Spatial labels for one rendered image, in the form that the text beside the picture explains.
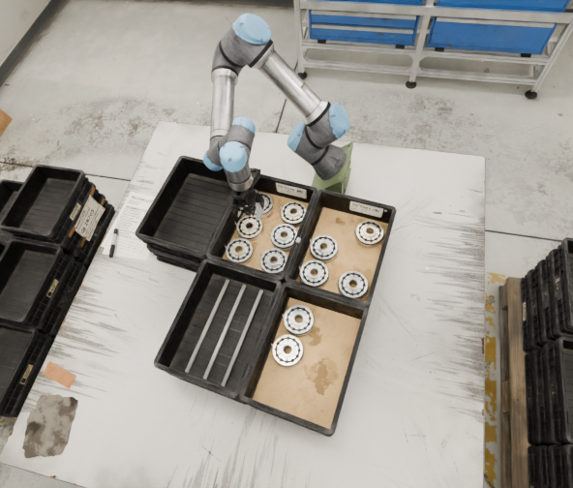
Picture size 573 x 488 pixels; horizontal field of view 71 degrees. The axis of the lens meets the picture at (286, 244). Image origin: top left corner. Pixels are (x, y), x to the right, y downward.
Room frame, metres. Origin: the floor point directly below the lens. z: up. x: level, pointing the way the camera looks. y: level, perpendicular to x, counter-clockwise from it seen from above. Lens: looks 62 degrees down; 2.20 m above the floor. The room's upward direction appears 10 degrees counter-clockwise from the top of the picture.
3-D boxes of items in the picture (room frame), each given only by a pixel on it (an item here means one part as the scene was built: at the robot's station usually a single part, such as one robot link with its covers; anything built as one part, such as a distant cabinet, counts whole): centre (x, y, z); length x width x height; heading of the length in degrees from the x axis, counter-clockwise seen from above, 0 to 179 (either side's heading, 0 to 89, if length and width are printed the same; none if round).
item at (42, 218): (1.37, 1.18, 0.37); 0.40 x 0.30 x 0.45; 158
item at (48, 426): (0.25, 0.95, 0.71); 0.22 x 0.19 x 0.01; 158
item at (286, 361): (0.32, 0.06, 0.86); 0.10 x 0.10 x 0.01
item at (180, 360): (0.44, 0.26, 0.87); 0.40 x 0.30 x 0.11; 151
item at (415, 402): (0.61, 0.09, 0.35); 1.60 x 1.60 x 0.70; 68
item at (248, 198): (0.78, 0.11, 1.11); 0.09 x 0.08 x 0.12; 157
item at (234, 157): (0.79, 0.10, 1.27); 0.09 x 0.08 x 0.11; 163
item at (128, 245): (1.03, 0.64, 0.70); 0.33 x 0.23 x 0.01; 158
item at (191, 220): (0.93, 0.33, 0.87); 0.40 x 0.30 x 0.11; 151
